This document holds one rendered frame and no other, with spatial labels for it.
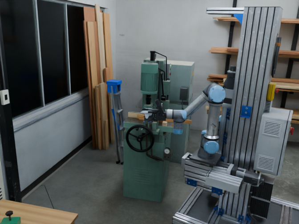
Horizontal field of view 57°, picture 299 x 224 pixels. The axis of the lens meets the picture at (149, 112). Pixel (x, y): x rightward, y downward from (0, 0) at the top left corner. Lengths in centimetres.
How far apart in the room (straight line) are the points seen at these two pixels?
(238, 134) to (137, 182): 129
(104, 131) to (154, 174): 152
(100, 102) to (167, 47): 172
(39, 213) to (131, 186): 122
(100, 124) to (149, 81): 166
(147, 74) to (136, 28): 255
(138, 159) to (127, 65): 271
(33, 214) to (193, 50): 378
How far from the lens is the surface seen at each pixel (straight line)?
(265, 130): 232
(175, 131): 214
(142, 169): 303
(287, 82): 472
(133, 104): 545
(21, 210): 233
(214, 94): 204
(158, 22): 513
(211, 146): 217
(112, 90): 363
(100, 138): 428
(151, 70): 276
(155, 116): 210
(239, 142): 244
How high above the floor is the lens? 185
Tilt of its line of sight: 17 degrees down
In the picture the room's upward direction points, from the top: 2 degrees clockwise
